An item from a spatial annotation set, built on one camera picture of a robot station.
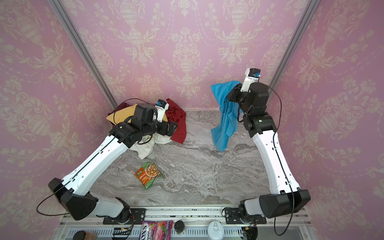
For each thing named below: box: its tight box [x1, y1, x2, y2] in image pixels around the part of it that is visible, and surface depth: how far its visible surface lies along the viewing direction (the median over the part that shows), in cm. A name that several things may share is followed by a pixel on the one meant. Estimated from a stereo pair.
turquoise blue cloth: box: [211, 80, 243, 152], surface depth 72 cm
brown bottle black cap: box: [72, 230, 98, 240], surface depth 63 cm
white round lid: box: [207, 221, 225, 240], surface depth 67 cm
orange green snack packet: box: [134, 161, 160, 189], surface depth 88 cm
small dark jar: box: [174, 220, 185, 235], surface depth 65 cm
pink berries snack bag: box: [139, 220, 174, 240], surface depth 70 cm
